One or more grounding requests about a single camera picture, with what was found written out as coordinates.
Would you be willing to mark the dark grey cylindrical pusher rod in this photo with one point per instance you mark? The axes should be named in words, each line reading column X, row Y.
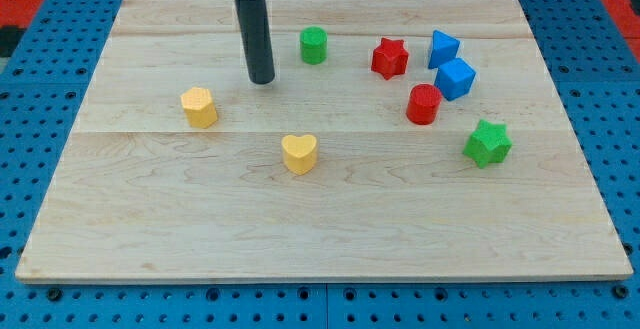
column 255, row 33

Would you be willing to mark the green cylinder block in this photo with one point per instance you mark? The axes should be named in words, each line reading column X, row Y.
column 313, row 45

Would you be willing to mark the yellow hexagon block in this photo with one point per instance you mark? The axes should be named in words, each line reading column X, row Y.
column 199, row 108

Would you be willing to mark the red star block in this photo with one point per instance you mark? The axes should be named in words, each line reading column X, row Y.
column 390, row 58

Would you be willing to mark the yellow heart block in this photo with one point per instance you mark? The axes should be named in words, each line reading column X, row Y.
column 300, row 153

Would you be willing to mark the red cylinder block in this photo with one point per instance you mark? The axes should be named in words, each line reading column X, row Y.
column 423, row 104

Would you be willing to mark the blue triangle block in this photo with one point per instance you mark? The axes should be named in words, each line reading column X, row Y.
column 444, row 48

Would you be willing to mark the light wooden board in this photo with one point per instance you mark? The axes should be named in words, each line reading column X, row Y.
column 141, row 197

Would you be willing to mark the blue cube block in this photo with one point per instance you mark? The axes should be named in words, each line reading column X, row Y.
column 454, row 78

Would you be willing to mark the green star block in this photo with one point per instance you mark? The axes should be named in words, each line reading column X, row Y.
column 488, row 143

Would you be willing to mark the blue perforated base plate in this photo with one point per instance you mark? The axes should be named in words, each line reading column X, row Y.
column 42, row 85

